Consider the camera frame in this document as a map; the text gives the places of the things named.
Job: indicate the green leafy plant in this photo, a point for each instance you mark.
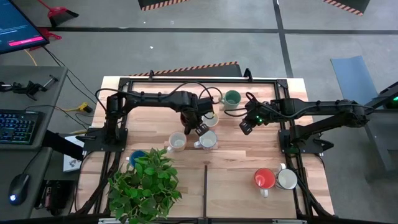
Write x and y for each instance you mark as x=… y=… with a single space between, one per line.
x=146 y=186

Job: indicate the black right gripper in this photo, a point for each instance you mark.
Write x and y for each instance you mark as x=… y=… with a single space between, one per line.
x=258 y=112

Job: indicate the teal green mug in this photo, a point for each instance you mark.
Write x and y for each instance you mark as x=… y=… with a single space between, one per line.
x=231 y=99

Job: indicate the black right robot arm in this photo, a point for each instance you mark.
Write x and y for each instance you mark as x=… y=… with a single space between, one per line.
x=311 y=107

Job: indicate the computer monitor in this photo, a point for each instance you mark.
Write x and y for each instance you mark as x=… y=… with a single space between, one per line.
x=18 y=28

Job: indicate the black clamp tool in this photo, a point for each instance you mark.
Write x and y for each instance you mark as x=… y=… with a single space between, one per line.
x=28 y=88

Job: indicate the black table frame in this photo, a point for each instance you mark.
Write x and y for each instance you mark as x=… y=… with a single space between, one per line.
x=217 y=80

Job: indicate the black computer mouse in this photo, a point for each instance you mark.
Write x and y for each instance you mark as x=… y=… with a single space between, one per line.
x=18 y=189

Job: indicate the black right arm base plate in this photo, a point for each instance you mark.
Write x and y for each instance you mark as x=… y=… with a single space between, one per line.
x=283 y=146

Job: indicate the dark side table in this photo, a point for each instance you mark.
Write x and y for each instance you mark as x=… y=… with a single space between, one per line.
x=382 y=140

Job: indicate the black frame bracket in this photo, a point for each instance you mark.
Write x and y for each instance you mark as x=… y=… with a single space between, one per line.
x=247 y=74
x=151 y=75

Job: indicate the blue floor mat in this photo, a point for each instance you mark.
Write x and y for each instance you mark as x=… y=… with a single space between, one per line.
x=351 y=84

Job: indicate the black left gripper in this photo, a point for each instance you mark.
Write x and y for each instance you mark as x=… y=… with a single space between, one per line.
x=199 y=107

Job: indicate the white mug blue leaves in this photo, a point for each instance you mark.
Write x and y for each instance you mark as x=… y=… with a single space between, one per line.
x=287 y=179

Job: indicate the grey desk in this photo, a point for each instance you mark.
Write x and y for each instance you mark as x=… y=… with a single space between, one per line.
x=18 y=158
x=18 y=70

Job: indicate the backlit black keyboard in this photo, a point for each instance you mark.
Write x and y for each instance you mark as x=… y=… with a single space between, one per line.
x=18 y=127

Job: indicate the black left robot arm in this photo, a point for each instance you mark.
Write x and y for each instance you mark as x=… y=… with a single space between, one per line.
x=149 y=99

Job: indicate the red brush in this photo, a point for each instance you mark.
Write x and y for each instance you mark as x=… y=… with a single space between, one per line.
x=46 y=32

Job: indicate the white box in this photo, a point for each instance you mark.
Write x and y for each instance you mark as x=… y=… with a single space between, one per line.
x=73 y=163

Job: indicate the yellow plug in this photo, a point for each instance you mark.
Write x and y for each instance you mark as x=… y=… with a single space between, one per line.
x=83 y=107

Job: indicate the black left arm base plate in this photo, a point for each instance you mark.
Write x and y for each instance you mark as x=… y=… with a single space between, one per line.
x=93 y=144

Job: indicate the yellow dotted white mug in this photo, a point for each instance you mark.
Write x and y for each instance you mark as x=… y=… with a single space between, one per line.
x=178 y=141

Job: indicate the black hazard striped mat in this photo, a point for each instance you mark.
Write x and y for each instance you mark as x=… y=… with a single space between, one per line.
x=155 y=3
x=217 y=71
x=351 y=4

